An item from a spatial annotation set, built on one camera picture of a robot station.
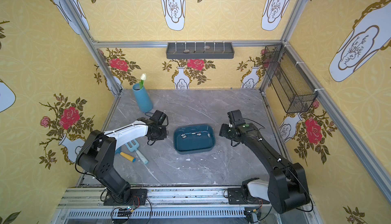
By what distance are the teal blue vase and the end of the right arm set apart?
1.83 ft

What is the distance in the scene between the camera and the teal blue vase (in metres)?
0.96

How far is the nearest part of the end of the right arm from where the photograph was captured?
0.54 metres
